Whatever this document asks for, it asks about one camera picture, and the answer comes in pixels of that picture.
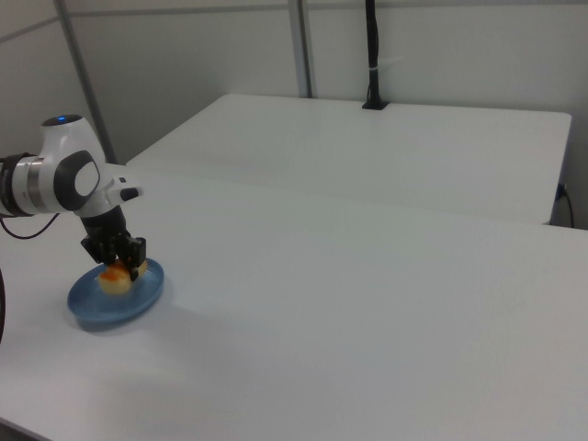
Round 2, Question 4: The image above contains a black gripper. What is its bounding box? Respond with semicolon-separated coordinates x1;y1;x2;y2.
79;205;149;283

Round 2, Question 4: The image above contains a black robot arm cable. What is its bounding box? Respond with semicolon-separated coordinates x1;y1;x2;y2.
0;213;60;241

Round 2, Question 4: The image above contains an orange topped bread loaf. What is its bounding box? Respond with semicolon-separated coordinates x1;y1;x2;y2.
98;257;150;297

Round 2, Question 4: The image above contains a grey metal partition post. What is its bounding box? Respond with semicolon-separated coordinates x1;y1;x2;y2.
53;0;118;165
288;0;319;98

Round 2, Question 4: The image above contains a black camera stand pole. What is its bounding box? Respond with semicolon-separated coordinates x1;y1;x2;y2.
361;0;390;112

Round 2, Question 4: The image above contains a blue round plate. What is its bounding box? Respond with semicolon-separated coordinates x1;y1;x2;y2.
66;256;166;334

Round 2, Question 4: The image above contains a black cable with blue plug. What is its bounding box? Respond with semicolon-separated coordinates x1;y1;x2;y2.
555;182;576;228

